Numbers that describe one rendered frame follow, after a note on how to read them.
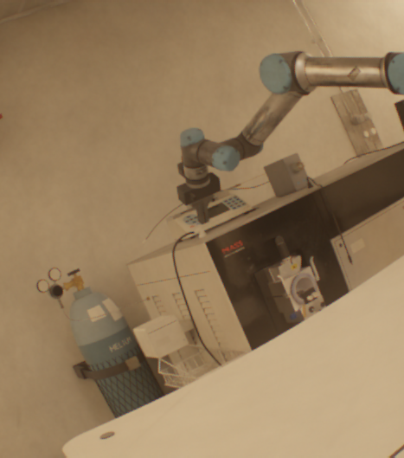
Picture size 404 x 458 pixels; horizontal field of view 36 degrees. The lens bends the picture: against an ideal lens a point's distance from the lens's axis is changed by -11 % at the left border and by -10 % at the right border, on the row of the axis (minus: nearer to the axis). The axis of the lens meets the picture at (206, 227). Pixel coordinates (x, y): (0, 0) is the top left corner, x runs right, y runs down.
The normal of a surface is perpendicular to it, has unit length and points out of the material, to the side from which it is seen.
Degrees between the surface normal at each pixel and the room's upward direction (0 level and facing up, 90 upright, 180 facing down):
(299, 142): 90
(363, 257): 90
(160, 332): 90
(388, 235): 90
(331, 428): 0
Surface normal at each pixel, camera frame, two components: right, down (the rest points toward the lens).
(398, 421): -0.40, -0.92
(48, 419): 0.41, -0.14
